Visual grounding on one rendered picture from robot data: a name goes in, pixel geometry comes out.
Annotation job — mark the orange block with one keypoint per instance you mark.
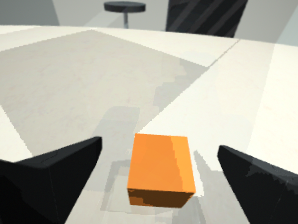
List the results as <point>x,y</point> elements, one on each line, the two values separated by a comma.
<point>160,173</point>

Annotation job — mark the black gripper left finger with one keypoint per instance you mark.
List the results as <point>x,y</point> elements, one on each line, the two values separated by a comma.
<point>44,189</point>

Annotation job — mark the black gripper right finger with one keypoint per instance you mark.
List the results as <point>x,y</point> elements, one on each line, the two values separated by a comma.
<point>266,193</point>

